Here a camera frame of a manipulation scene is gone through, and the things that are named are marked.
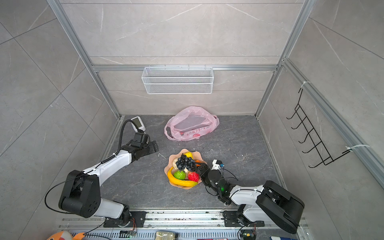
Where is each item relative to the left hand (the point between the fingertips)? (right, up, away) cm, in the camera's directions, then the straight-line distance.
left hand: (152, 144), depth 91 cm
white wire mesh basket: (+15, +43, +10) cm, 46 cm away
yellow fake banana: (+19, -19, -13) cm, 30 cm away
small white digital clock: (-13, +13, +14) cm, 24 cm away
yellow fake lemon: (+23, -6, -3) cm, 24 cm away
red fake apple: (+26, -17, -11) cm, 33 cm away
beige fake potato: (+15, -11, -5) cm, 19 cm away
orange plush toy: (-31, -38, -26) cm, 55 cm away
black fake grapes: (+21, -9, -9) cm, 25 cm away
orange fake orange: (+29, -11, -10) cm, 32 cm away
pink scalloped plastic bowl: (+20, -14, -9) cm, 26 cm away
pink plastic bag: (+23, +13, +23) cm, 35 cm away
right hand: (+27, -12, -7) cm, 31 cm away
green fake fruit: (+19, -16, -10) cm, 27 cm away
